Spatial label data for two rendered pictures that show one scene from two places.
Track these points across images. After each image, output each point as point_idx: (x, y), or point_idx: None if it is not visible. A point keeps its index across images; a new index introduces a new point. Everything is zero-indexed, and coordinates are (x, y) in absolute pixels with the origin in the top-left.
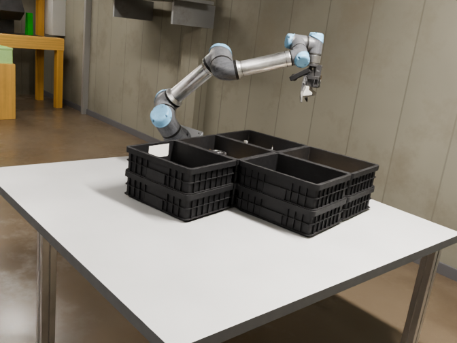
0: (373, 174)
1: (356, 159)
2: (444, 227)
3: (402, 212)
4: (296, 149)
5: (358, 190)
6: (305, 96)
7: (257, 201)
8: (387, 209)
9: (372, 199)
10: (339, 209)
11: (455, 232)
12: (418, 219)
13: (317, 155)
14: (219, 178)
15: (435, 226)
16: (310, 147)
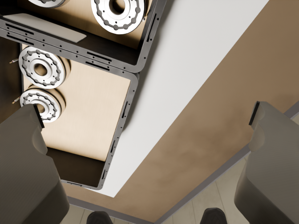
0: (95, 174)
1: (104, 166)
2: (117, 189)
3: (132, 164)
4: (63, 57)
5: (59, 150)
6: (262, 110)
7: None
8: (131, 153)
9: (157, 140)
10: None
11: (111, 194)
12: (122, 175)
13: (127, 94)
14: None
15: (112, 184)
16: (131, 81)
